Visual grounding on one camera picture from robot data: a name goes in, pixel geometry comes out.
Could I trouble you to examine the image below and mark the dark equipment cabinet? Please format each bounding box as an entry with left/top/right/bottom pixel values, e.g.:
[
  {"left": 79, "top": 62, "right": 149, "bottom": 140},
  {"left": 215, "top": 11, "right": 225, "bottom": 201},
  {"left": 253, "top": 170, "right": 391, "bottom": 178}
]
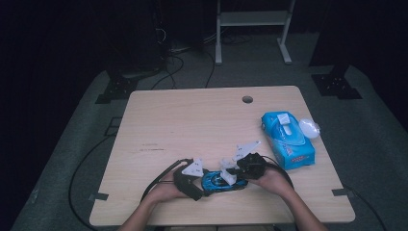
[{"left": 105, "top": 0, "right": 165, "bottom": 76}]

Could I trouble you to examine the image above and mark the grey tape strip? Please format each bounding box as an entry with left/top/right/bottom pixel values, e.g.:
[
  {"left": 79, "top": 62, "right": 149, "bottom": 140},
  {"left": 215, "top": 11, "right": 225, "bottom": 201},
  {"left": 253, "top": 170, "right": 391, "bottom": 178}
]
[
  {"left": 331, "top": 188, "right": 355, "bottom": 197},
  {"left": 88, "top": 192, "right": 110, "bottom": 202}
]

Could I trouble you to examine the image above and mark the blue toy car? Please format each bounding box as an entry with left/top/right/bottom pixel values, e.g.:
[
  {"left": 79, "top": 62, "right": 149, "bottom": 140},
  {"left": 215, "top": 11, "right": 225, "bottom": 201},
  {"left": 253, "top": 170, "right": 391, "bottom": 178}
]
[{"left": 200, "top": 169, "right": 249, "bottom": 195}]

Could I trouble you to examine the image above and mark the tangle of black floor cables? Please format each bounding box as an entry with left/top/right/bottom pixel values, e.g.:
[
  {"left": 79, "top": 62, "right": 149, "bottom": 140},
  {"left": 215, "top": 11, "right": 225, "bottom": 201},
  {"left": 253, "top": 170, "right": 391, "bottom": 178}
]
[{"left": 150, "top": 25, "right": 254, "bottom": 90}]

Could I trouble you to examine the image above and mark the black stand base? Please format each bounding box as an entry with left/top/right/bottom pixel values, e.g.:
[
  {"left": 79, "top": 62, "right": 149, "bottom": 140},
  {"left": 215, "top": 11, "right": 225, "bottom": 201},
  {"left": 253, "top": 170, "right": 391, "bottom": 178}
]
[
  {"left": 94, "top": 76, "right": 139, "bottom": 105},
  {"left": 311, "top": 65, "right": 364, "bottom": 100}
]

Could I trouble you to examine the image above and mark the white wet wipe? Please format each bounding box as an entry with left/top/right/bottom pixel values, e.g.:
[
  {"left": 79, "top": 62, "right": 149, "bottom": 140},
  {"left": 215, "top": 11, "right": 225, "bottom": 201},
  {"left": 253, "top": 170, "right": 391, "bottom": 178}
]
[{"left": 218, "top": 157, "right": 240, "bottom": 187}]

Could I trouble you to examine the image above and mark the person's right hand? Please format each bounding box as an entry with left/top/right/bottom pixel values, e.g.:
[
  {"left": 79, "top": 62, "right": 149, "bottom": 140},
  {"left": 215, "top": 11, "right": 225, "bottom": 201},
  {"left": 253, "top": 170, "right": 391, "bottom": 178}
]
[{"left": 246, "top": 167, "right": 294, "bottom": 198}]

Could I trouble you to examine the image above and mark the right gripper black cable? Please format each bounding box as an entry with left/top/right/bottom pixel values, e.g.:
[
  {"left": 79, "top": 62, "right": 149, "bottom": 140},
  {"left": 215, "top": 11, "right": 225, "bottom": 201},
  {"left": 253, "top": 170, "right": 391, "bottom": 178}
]
[{"left": 261, "top": 155, "right": 294, "bottom": 191}]

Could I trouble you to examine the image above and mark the blue wet wipes pack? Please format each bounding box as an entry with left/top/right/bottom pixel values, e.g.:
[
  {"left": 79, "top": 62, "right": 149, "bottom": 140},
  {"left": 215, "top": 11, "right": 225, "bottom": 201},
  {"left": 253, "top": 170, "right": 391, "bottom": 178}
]
[{"left": 260, "top": 110, "right": 321, "bottom": 171}]

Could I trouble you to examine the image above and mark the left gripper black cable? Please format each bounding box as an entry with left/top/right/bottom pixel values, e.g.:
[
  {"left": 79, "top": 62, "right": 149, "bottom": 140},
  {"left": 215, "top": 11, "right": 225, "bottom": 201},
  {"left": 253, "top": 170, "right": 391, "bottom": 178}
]
[{"left": 140, "top": 158, "right": 193, "bottom": 202}]

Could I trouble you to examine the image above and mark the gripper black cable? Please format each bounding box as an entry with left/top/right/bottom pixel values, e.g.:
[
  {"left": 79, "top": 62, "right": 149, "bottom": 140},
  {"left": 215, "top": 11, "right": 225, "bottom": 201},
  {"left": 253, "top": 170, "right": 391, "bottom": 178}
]
[
  {"left": 140, "top": 158, "right": 193, "bottom": 202},
  {"left": 261, "top": 155, "right": 294, "bottom": 191}
]

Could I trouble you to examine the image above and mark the person's left hand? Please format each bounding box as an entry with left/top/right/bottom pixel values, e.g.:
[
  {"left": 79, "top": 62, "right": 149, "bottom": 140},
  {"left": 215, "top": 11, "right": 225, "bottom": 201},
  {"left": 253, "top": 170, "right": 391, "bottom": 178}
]
[{"left": 143, "top": 171, "right": 193, "bottom": 206}]

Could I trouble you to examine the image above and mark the white metal stand frame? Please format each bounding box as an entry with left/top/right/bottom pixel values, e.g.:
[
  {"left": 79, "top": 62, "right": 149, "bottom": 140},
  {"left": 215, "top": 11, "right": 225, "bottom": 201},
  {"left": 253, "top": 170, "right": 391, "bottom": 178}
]
[{"left": 215, "top": 0, "right": 296, "bottom": 66}]

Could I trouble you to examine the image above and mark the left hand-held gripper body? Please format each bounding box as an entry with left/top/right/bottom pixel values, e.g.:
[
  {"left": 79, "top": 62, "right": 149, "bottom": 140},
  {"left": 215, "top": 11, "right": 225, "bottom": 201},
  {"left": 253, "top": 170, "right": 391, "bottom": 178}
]
[{"left": 172, "top": 157, "right": 206, "bottom": 202}]

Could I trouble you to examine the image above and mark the black tape floor outline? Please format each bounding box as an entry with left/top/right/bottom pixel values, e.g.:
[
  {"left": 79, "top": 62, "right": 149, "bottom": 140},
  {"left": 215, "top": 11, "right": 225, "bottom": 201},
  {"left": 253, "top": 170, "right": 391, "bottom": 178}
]
[{"left": 104, "top": 116, "right": 123, "bottom": 137}]

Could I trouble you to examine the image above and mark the long black floor cable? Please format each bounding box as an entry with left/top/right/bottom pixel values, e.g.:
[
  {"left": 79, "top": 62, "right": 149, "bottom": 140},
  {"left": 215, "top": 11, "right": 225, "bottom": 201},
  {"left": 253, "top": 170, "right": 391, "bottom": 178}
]
[
  {"left": 343, "top": 184, "right": 389, "bottom": 231},
  {"left": 67, "top": 134, "right": 112, "bottom": 231}
]

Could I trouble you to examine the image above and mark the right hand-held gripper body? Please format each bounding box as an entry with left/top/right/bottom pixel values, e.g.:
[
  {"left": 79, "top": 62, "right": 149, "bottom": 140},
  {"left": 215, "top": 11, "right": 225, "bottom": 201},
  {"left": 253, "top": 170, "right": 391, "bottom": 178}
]
[{"left": 231, "top": 140, "right": 268, "bottom": 181}]

